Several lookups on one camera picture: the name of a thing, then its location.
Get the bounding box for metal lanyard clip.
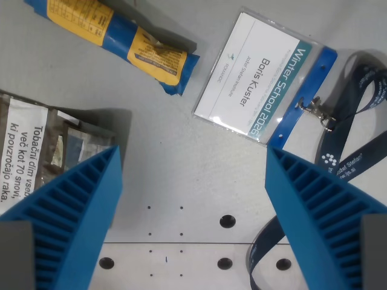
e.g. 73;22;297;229
296;95;336;133

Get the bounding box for name badge in plastic holder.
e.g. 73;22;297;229
192;11;338;149

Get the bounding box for tobacco pouch with warning label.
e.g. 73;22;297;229
0;89;133;216

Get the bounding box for dark blue printed lanyard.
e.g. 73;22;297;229
247;50;387;290

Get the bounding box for blue and yellow bag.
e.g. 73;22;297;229
23;0;201;97

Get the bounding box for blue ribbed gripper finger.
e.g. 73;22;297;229
264;145;387;290
0;144;124;290

